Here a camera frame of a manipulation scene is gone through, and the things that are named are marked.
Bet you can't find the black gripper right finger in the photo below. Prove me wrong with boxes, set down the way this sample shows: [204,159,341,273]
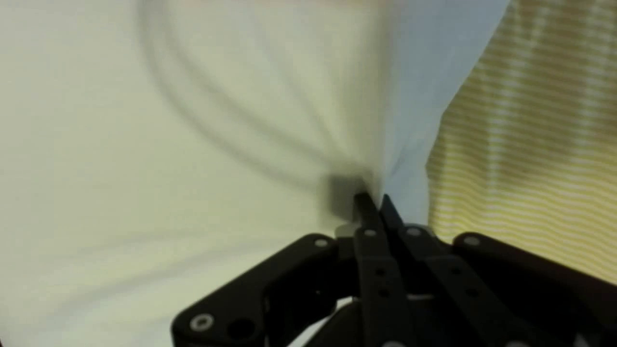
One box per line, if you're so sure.
[381,194,617,347]

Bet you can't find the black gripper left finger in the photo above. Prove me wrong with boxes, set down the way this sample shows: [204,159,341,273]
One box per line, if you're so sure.
[171,192,412,347]

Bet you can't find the large white pillow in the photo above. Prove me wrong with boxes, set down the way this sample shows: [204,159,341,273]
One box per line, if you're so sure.
[0,0,512,347]

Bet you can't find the pale yellow bed sheet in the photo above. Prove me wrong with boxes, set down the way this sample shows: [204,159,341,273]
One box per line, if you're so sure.
[426,0,617,286]

